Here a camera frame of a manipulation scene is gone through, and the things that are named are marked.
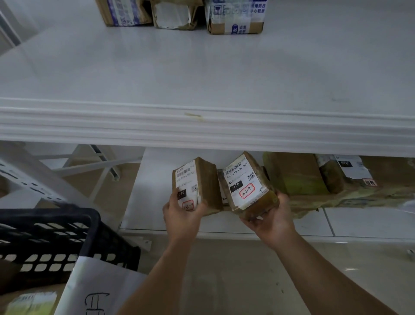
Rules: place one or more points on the white metal shelving rack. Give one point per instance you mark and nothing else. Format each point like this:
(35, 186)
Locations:
(227, 65)

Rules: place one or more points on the person's right hand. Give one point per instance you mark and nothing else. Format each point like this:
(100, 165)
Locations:
(275, 227)

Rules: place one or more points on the black plastic basket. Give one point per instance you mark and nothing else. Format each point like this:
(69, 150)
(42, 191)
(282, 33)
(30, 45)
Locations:
(48, 215)

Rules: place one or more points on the cardboard box red outlined sticker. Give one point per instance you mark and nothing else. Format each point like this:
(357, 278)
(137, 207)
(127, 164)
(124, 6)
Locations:
(172, 14)

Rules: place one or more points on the person's left hand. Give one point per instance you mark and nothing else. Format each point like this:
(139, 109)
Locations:
(183, 227)

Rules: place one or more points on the brown parcel with yellow label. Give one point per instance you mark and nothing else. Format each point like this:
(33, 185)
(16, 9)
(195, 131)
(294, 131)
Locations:
(32, 303)

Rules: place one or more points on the person's left forearm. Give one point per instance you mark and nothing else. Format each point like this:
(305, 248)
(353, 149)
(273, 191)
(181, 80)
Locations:
(152, 285)

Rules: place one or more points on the white handwritten paper sign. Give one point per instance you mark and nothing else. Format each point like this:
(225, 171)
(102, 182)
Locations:
(97, 279)

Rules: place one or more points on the person's right forearm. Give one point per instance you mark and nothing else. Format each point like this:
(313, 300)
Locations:
(324, 282)

